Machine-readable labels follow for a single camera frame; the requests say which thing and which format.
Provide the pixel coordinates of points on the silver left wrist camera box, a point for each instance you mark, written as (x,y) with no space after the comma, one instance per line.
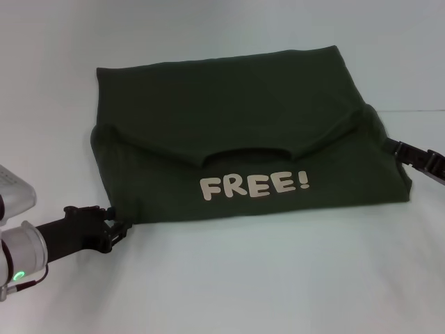
(15,191)

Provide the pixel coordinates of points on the dark green shirt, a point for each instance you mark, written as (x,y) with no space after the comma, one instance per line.
(243,115)

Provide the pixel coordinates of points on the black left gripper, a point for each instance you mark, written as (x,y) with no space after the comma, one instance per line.
(76,231)

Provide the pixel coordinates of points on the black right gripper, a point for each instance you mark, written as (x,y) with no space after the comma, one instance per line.
(437,167)

